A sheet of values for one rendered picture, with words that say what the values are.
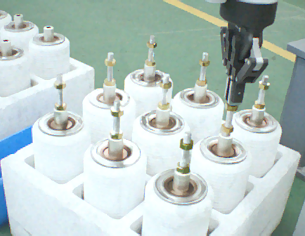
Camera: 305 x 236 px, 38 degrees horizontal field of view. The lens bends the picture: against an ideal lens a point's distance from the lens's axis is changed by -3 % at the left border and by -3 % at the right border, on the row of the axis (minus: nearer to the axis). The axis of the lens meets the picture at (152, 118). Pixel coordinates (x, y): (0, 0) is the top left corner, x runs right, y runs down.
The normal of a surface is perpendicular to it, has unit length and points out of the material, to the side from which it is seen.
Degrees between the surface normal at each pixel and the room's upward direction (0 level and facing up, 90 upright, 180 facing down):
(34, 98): 90
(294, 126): 90
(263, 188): 0
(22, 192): 90
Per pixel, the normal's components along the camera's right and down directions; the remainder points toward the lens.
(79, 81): 0.77, 0.38
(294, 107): -0.80, 0.25
